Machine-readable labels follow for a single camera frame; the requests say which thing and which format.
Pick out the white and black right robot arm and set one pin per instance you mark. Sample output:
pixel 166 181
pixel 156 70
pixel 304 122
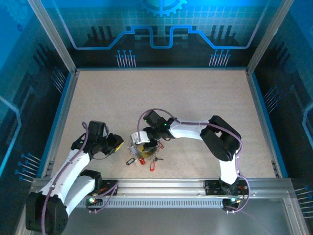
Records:
pixel 220 137

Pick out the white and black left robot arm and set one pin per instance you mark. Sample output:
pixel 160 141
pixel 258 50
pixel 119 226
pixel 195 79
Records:
pixel 73 171

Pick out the red key tag white label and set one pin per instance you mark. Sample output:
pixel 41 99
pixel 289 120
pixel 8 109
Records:
pixel 141 161
pixel 152 167

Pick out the black plastic key tag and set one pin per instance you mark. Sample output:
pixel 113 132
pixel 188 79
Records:
pixel 130 161

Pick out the aluminium frame rail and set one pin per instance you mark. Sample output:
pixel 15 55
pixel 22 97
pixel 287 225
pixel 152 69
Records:
pixel 159 187

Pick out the aluminium side rail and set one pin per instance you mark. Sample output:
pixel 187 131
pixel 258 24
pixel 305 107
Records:
pixel 260 115
pixel 63 115

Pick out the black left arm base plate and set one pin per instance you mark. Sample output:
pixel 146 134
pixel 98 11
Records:
pixel 108 186

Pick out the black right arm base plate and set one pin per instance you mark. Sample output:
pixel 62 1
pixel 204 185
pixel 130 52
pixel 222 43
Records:
pixel 215 187

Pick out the aluminium frame post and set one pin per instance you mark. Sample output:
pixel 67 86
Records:
pixel 267 36
pixel 54 36

